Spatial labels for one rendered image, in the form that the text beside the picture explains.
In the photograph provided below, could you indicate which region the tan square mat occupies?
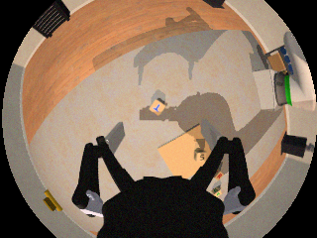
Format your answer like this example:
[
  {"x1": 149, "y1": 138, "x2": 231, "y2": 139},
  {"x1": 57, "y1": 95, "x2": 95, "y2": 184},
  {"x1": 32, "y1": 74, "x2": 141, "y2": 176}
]
[{"x1": 158, "y1": 125, "x2": 211, "y2": 179}]

